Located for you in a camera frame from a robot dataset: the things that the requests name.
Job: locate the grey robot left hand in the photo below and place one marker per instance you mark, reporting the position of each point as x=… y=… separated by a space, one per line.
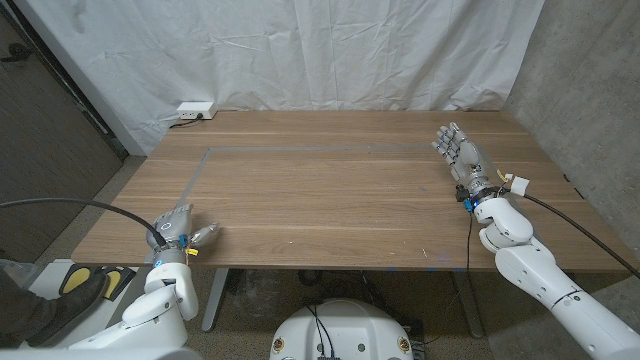
x=172 y=225

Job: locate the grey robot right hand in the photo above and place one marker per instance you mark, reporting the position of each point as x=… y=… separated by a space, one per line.
x=465 y=160

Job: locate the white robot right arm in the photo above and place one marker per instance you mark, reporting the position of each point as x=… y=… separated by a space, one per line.
x=550 y=285

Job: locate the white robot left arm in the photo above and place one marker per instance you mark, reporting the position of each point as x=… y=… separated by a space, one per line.
x=150 y=315

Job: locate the grey table leg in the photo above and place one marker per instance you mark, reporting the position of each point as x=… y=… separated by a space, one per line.
x=470 y=305
x=215 y=300

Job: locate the black yellow foot pedal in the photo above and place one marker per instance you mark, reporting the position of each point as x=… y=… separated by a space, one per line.
x=75 y=280

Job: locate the white power strip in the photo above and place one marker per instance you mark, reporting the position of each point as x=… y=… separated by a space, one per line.
x=196 y=110

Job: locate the white floor board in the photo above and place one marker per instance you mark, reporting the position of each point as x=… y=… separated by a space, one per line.
x=45 y=280

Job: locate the white robot head housing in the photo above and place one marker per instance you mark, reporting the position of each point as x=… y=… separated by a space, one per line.
x=100 y=354

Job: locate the clear plastic box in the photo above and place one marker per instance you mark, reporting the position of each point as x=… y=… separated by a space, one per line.
x=12 y=267

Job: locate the dark trouser leg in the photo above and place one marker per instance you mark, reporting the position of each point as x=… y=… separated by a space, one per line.
x=20 y=315

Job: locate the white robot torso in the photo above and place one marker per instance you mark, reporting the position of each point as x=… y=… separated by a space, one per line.
x=340 y=330

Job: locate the white wrinkled backdrop sheet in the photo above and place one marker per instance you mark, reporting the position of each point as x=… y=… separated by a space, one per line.
x=300 y=50

